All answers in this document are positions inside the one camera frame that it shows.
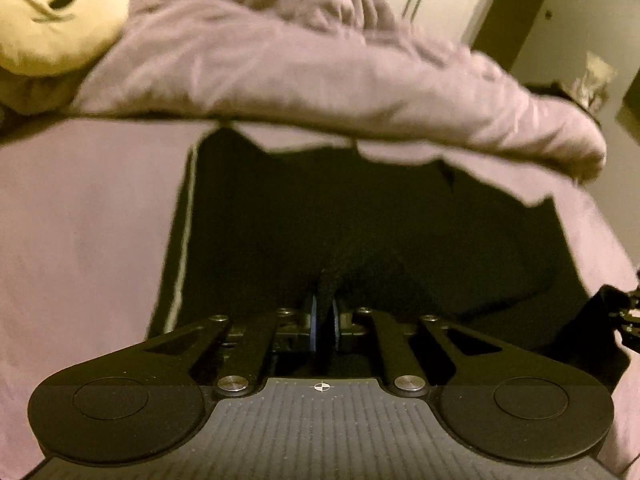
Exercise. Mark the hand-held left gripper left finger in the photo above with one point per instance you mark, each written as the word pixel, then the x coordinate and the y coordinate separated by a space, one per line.
pixel 313 321

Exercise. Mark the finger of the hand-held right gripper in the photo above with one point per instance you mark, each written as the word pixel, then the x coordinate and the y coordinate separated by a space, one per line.
pixel 626 316

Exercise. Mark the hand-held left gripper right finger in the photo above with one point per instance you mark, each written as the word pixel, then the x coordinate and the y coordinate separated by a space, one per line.
pixel 335 321

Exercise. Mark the black knit sweater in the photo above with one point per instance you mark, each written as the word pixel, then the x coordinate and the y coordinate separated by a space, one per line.
pixel 360 210

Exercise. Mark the wrapped flower bouquet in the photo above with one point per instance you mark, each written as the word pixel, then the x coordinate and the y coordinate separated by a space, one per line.
pixel 595 80

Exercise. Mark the purple duvet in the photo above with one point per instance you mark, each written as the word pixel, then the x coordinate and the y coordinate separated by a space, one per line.
pixel 300 65

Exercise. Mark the beige plush toy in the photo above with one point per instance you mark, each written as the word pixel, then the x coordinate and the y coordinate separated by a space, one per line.
pixel 30 92

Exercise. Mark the cream round face pillow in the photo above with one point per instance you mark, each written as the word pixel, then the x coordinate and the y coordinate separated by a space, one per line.
pixel 52 12

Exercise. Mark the dark door frame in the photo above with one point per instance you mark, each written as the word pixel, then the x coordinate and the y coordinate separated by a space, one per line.
pixel 515 7

